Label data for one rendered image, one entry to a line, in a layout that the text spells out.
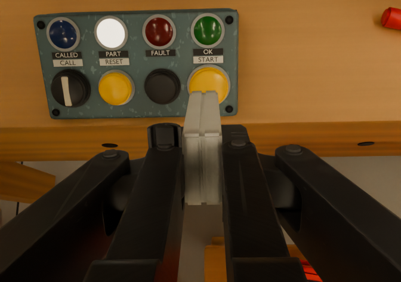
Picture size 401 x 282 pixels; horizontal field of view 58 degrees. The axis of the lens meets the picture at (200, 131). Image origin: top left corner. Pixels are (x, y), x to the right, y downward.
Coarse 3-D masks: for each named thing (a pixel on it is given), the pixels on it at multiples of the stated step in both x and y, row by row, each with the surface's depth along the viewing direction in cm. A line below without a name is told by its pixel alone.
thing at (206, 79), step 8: (200, 72) 26; (208, 72) 26; (216, 72) 26; (192, 80) 26; (200, 80) 26; (208, 80) 26; (216, 80) 26; (224, 80) 26; (192, 88) 26; (200, 88) 26; (208, 88) 26; (216, 88) 26; (224, 88) 26; (224, 96) 27
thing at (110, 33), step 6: (102, 24) 26; (108, 24) 26; (114, 24) 26; (120, 24) 26; (102, 30) 26; (108, 30) 26; (114, 30) 26; (120, 30) 26; (102, 36) 26; (108, 36) 26; (114, 36) 26; (120, 36) 26; (102, 42) 26; (108, 42) 26; (114, 42) 26; (120, 42) 26
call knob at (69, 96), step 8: (64, 72) 27; (72, 72) 27; (56, 80) 26; (64, 80) 26; (72, 80) 26; (80, 80) 27; (56, 88) 27; (64, 88) 27; (72, 88) 27; (80, 88) 27; (56, 96) 27; (64, 96) 27; (72, 96) 27; (80, 96) 27; (64, 104) 27; (72, 104) 27
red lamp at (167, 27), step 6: (156, 18) 26; (162, 18) 26; (150, 24) 26; (156, 24) 26; (162, 24) 26; (168, 24) 26; (150, 30) 26; (156, 30) 26; (162, 30) 26; (168, 30) 26; (150, 36) 26; (156, 36) 26; (162, 36) 26; (168, 36) 26; (150, 42) 26; (156, 42) 26; (162, 42) 26; (168, 42) 26
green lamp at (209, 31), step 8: (208, 16) 26; (200, 24) 26; (208, 24) 26; (216, 24) 26; (200, 32) 26; (208, 32) 26; (216, 32) 26; (200, 40) 26; (208, 40) 26; (216, 40) 26
